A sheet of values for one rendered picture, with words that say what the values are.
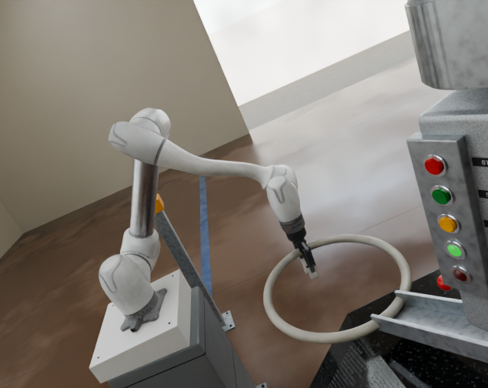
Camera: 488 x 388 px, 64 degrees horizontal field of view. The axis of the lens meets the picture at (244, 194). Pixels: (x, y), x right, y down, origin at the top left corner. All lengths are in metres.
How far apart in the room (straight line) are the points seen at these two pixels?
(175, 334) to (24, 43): 6.72
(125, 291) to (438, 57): 1.37
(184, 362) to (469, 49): 1.45
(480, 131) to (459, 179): 0.07
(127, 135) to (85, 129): 6.34
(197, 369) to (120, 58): 6.27
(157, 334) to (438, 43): 1.36
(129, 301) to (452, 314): 1.13
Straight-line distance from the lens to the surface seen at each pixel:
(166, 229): 2.53
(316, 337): 1.21
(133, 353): 1.68
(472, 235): 0.67
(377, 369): 1.24
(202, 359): 1.68
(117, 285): 1.64
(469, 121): 0.59
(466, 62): 0.56
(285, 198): 1.36
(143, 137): 1.35
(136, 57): 7.35
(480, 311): 0.81
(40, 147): 8.01
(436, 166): 0.62
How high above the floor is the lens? 1.78
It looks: 21 degrees down
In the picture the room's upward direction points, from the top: 25 degrees counter-clockwise
